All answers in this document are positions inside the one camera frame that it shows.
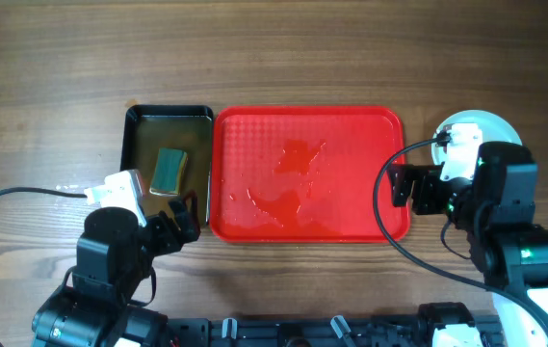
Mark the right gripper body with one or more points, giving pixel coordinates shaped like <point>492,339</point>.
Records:
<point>452,196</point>

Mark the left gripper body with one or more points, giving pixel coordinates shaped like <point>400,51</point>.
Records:
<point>159,233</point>

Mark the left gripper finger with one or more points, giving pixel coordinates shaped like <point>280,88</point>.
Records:
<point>189,231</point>
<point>191,201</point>

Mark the green yellow sponge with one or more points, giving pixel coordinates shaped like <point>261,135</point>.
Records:
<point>168,172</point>

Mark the white plate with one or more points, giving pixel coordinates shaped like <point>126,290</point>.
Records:
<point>493,127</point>

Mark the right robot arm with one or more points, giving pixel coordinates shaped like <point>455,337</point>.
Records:
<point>514,263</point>

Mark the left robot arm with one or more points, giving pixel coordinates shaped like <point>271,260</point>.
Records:
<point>94,304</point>

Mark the black water tray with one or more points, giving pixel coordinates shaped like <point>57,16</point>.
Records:
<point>149,128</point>

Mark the red plastic tray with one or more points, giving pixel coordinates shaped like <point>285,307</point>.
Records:
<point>304,174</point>

